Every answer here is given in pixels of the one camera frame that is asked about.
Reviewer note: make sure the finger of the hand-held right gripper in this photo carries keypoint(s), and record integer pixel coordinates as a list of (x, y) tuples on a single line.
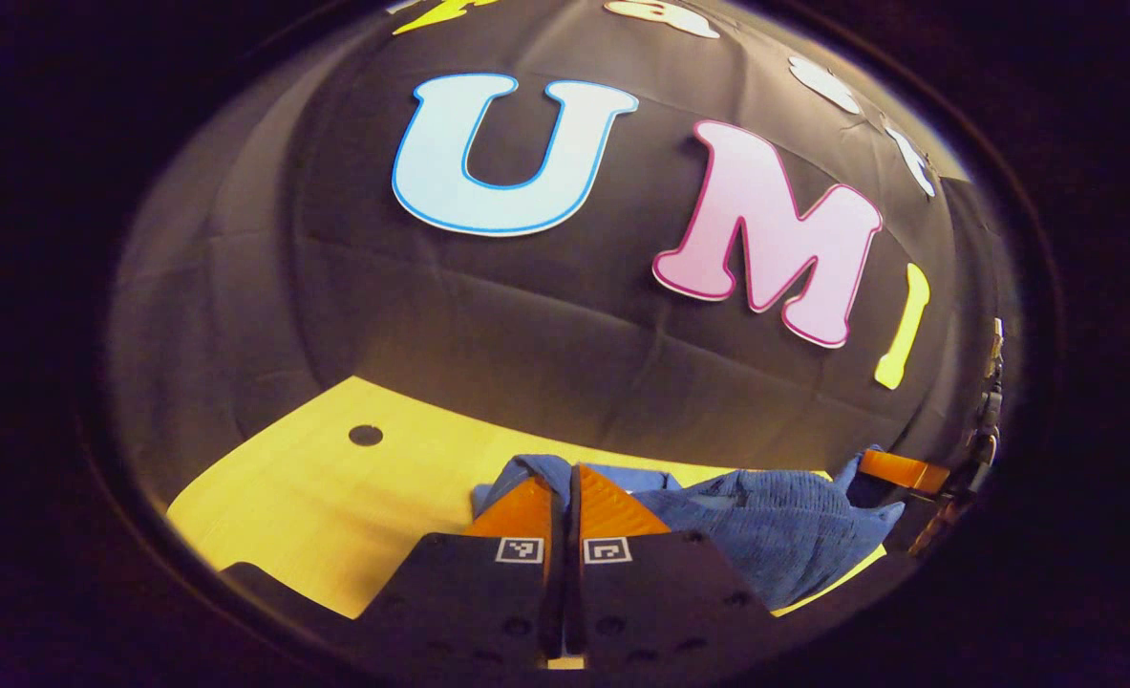
[(904, 470)]

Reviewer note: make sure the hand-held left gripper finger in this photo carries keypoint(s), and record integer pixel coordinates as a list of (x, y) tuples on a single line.
[(557, 521), (574, 516)]

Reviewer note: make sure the blue shirt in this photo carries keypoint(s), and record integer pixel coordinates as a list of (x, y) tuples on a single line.
[(775, 535)]

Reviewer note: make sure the black backdrop cloth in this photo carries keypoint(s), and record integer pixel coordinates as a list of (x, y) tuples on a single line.
[(335, 306)]

